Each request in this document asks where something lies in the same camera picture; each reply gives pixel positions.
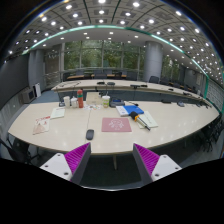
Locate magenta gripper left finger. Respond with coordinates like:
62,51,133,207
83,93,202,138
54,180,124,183
41,143,91,185

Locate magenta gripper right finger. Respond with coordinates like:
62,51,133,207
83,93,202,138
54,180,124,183
133,143,181,185

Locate black computer mouse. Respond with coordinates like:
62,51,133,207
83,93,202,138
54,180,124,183
86,129,94,140

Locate pink mouse pad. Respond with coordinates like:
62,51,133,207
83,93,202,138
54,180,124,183
101,118,132,132

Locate red and white booklet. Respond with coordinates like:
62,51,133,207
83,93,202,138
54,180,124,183
33,116,50,135

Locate white notebook with green edge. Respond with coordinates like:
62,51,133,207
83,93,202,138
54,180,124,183
140,111,158,129

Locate white paper sheet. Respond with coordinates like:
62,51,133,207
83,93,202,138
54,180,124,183
50,107,65,119

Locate long white conference table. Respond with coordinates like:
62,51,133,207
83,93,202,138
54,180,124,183
9,101,218,155

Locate blue book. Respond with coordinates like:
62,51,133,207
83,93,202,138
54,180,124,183
123,105,144,115

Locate white paper cup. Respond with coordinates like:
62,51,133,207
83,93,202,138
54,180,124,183
63,96,70,108

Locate orange red bottle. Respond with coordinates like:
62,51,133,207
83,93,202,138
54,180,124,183
77,89,84,108

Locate white cup green label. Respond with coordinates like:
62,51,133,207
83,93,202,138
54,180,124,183
102,96,110,108

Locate rear curved conference table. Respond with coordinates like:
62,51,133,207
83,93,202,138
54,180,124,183
52,79,210,105

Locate black office chair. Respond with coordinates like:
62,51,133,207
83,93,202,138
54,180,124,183
149,76,159,84

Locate yellow black handled tool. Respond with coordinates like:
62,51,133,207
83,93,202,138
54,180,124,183
130,111,150,130

